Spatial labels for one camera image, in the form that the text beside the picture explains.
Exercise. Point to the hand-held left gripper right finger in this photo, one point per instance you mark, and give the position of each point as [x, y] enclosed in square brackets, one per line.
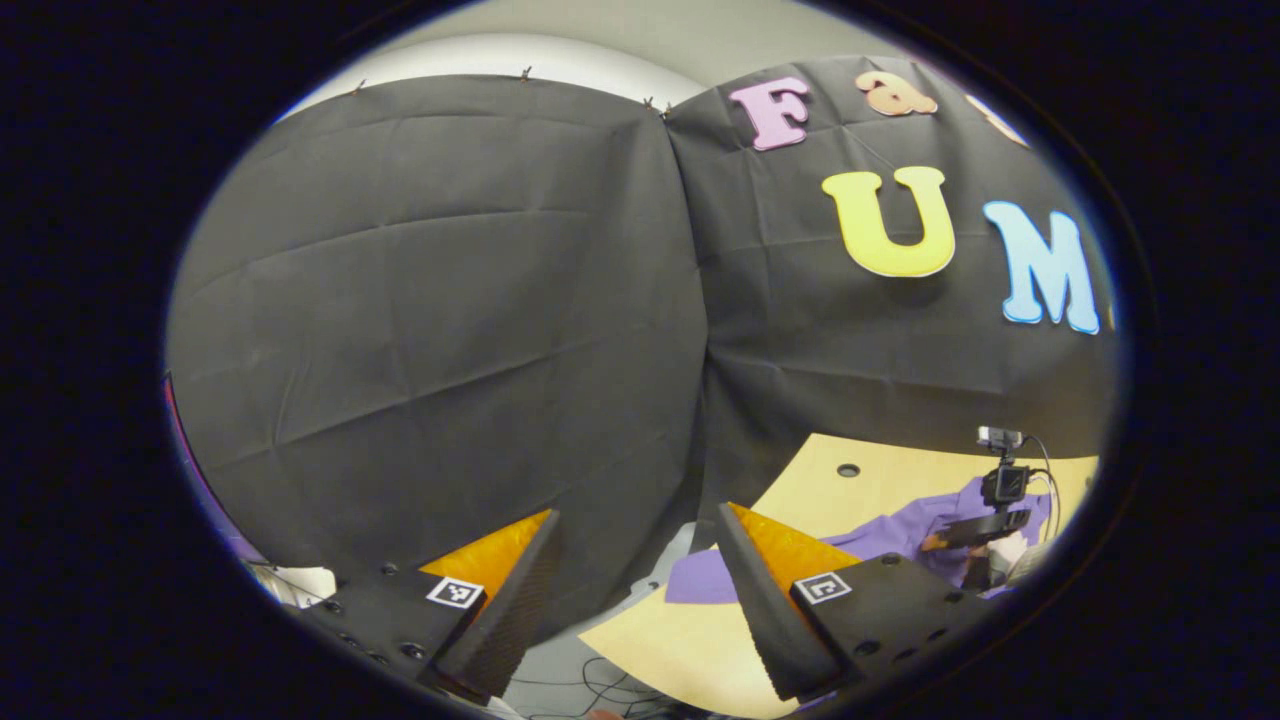
[765, 620]

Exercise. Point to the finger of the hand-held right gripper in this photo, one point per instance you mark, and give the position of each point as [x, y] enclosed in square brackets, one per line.
[985, 527]

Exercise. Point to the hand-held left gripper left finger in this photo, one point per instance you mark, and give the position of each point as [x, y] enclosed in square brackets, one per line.
[505, 620]

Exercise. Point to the purple shirt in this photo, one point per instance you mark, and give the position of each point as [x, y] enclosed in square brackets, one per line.
[900, 530]

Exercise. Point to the black backdrop cloth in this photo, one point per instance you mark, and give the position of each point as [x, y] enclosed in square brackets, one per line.
[450, 300]

